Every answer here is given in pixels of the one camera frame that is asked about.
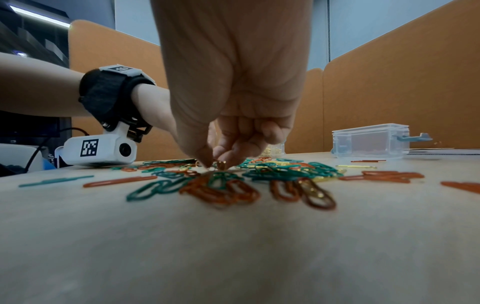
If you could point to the single gold paper clip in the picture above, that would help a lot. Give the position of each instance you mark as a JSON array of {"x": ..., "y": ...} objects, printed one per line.
[{"x": 222, "y": 165}]

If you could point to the pile of colored paper clips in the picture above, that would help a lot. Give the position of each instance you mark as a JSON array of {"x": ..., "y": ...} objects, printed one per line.
[{"x": 232, "y": 181}]

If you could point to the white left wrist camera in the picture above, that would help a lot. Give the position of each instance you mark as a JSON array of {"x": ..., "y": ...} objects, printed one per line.
[{"x": 108, "y": 151}]

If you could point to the white left marker band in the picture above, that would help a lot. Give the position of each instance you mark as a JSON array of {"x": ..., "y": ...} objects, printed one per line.
[{"x": 123, "y": 69}]

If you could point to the blue patterned desk mat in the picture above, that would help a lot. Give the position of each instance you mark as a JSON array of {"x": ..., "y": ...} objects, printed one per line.
[{"x": 442, "y": 151}]

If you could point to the person's right hand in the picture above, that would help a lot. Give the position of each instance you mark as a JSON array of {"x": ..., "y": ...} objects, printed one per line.
[{"x": 232, "y": 53}]

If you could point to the transparent box with blue latches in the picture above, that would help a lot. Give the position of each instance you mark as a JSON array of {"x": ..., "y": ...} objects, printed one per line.
[
  {"x": 367, "y": 142},
  {"x": 275, "y": 150}
]

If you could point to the person's left hand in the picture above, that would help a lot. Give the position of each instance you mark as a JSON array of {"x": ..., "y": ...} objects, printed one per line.
[{"x": 155, "y": 107}]

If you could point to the sorted heap of gold clips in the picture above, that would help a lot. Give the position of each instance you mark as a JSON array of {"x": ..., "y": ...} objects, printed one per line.
[{"x": 273, "y": 152}]

